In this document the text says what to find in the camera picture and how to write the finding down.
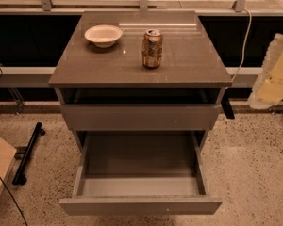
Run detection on black cable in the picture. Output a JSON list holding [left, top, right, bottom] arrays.
[[0, 157, 29, 226]]

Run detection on crumpled orange soda can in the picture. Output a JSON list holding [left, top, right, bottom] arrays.
[[141, 29, 162, 69]]

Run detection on black metal bar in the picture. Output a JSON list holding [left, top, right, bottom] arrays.
[[12, 122, 45, 185]]

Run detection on grey top drawer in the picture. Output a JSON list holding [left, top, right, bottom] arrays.
[[56, 88, 221, 131]]

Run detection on white bowl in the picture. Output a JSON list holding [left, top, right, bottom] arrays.
[[84, 24, 123, 48]]

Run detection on white cable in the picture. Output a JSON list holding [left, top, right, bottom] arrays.
[[230, 8, 253, 82]]

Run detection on grey drawer cabinet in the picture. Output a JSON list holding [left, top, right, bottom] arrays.
[[49, 11, 231, 146]]

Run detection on metal railing frame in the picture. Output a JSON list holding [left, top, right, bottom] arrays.
[[0, 0, 283, 89]]

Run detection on grey drawer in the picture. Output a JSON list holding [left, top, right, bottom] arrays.
[[59, 131, 222, 216], [56, 88, 221, 131]]

